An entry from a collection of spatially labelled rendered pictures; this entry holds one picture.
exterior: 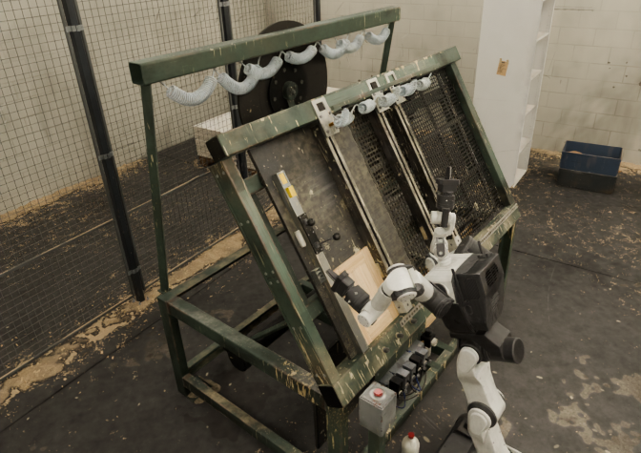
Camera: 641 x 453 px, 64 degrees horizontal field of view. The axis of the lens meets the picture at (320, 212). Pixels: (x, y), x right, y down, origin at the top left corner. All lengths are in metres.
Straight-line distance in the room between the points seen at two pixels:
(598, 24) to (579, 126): 1.25
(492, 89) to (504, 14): 0.77
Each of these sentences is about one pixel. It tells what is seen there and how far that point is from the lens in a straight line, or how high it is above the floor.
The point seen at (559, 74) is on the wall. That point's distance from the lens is 7.40.
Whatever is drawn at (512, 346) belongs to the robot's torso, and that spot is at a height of 1.07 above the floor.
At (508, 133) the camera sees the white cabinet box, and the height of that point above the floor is 0.65.
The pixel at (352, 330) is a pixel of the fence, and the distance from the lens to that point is 2.52.
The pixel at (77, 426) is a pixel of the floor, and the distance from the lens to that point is 3.83.
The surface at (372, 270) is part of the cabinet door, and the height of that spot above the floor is 1.14.
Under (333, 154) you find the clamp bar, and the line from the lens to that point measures 2.60.
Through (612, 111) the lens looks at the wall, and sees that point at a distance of 7.41.
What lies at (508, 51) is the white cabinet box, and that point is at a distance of 6.02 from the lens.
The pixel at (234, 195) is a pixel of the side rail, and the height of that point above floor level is 1.70.
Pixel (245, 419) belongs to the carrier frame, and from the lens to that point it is 3.29.
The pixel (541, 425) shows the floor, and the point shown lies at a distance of 3.64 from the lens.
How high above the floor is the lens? 2.66
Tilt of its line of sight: 28 degrees down
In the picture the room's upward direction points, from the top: 2 degrees counter-clockwise
